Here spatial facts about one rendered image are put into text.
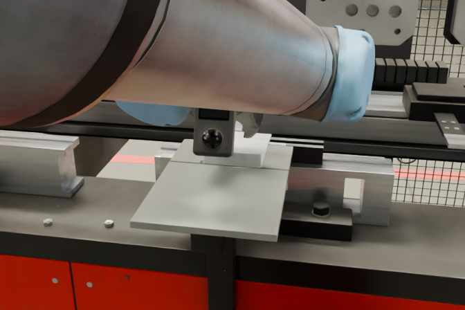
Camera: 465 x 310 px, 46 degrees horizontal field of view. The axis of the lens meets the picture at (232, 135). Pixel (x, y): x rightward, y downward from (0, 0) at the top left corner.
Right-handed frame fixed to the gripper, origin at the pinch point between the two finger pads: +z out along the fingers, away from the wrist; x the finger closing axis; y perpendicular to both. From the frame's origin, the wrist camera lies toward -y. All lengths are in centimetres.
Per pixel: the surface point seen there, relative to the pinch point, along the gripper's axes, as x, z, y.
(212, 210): 0.2, -4.9, -13.3
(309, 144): -10.9, 10.1, 4.4
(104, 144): 42, 50, 21
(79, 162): 42, 40, 11
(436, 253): -30.8, 14.1, -10.2
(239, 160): -1.1, 2.9, -2.5
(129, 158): 98, 211, 89
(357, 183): -33, 206, 82
